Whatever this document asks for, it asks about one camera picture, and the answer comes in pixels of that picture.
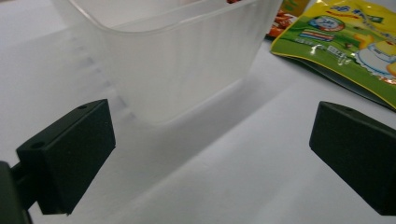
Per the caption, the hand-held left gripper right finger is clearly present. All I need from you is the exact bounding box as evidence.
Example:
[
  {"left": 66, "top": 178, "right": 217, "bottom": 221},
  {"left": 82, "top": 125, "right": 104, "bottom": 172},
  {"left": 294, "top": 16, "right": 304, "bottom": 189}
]
[{"left": 308, "top": 101, "right": 396, "bottom": 217}]

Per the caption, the green yellow snack packet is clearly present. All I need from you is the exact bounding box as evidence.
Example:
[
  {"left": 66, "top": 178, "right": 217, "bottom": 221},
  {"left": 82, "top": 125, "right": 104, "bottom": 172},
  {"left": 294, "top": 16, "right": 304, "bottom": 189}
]
[{"left": 269, "top": 0, "right": 396, "bottom": 112}]

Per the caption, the translucent plastic container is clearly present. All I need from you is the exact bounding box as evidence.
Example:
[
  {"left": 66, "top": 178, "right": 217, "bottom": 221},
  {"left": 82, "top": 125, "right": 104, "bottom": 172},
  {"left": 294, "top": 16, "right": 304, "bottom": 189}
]
[{"left": 50, "top": 0, "right": 283, "bottom": 126}]

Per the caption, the orange snack packet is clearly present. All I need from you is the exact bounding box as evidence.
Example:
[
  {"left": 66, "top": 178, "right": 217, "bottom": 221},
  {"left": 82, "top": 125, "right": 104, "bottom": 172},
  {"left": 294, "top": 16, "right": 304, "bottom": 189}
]
[{"left": 264, "top": 0, "right": 311, "bottom": 39}]

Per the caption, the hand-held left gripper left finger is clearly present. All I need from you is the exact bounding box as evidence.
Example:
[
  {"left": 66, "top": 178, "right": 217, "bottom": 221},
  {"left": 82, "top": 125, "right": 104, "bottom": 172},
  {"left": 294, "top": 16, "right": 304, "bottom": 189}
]
[{"left": 16, "top": 99, "right": 117, "bottom": 216}]

